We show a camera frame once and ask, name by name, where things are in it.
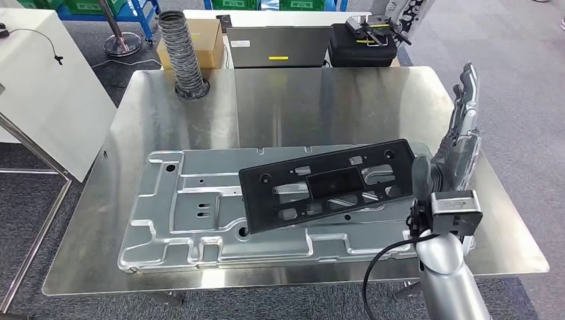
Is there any black metal gripper tool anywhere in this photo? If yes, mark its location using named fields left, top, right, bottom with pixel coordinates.
left=345, top=14, right=412, bottom=47

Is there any stamped grey metal panel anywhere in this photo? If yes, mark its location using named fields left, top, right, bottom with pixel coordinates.
left=117, top=143, right=436, bottom=275

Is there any black cable with clip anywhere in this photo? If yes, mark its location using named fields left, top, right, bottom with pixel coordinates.
left=0, top=22, right=64, bottom=66

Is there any white desk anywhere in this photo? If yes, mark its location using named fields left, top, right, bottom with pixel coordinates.
left=183, top=9, right=400, bottom=69

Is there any grey corrugated hose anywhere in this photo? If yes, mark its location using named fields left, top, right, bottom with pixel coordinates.
left=158, top=11, right=211, bottom=101

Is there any long black plastic part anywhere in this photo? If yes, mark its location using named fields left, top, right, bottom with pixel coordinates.
left=238, top=138, right=416, bottom=235

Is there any steel workbench table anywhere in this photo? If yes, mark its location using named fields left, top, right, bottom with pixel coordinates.
left=41, top=65, right=551, bottom=310

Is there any brown cardboard box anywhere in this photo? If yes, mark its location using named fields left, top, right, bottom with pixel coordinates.
left=157, top=18, right=225, bottom=70

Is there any silver laptop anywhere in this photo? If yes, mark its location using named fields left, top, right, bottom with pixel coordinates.
left=226, top=25, right=334, bottom=69

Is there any steel stanchion post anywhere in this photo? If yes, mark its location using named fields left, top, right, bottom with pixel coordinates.
left=97, top=0, right=143, bottom=57

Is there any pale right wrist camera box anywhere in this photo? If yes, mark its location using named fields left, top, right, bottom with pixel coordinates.
left=406, top=189, right=484, bottom=239

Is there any white cabinet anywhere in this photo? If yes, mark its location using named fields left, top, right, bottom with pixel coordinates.
left=0, top=7, right=118, bottom=183

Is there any black camera cable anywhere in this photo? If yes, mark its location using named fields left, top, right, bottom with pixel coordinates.
left=362, top=233, right=441, bottom=320

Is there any green plastic crate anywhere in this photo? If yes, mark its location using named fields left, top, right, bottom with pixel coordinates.
left=279, top=0, right=326, bottom=12
left=63, top=0, right=129, bottom=16
left=211, top=0, right=261, bottom=11
left=17, top=0, right=67, bottom=10

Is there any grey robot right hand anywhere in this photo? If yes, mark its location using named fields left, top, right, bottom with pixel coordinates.
left=410, top=61, right=483, bottom=203

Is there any blue metal cart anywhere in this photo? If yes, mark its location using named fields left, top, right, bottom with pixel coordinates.
left=57, top=0, right=162, bottom=45

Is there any black carrying case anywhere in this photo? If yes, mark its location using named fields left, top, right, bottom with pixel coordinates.
left=328, top=23, right=398, bottom=68

